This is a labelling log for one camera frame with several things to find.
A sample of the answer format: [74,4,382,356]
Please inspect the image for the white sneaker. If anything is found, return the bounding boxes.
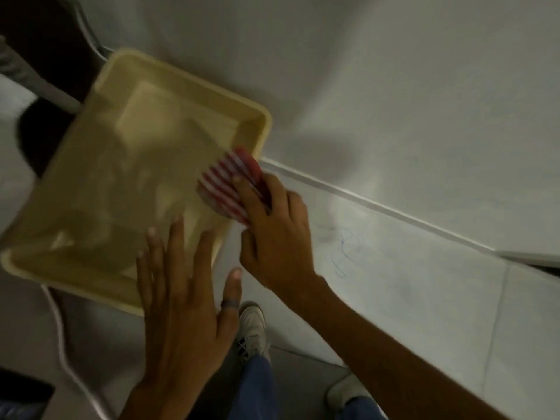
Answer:
[326,374,372,412]
[236,302,271,361]

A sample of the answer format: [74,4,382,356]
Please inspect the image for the person's right hand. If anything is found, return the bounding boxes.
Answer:
[232,171,328,298]

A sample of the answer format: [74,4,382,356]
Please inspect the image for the blue jeans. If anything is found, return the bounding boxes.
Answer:
[225,355,389,420]

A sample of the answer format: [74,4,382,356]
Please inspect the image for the person's left hand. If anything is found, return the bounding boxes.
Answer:
[136,215,243,390]

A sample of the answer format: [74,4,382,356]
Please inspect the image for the white curved metal tube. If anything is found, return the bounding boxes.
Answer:
[41,284,112,420]

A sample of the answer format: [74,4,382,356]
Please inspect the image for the red white striped cloth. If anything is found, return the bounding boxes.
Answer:
[197,146,268,225]

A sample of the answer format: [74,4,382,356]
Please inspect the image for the person's left forearm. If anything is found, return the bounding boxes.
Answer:
[119,372,213,420]

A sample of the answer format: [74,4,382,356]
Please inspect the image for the dark flat object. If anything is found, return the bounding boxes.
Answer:
[0,367,56,420]

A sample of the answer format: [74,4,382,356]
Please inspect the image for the dark chair with metal frame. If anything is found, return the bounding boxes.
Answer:
[0,0,115,180]

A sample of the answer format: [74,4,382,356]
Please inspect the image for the person's right forearm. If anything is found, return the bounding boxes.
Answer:
[280,277,510,420]

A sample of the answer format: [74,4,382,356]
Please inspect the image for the beige plastic tray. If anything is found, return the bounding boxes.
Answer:
[0,48,273,317]

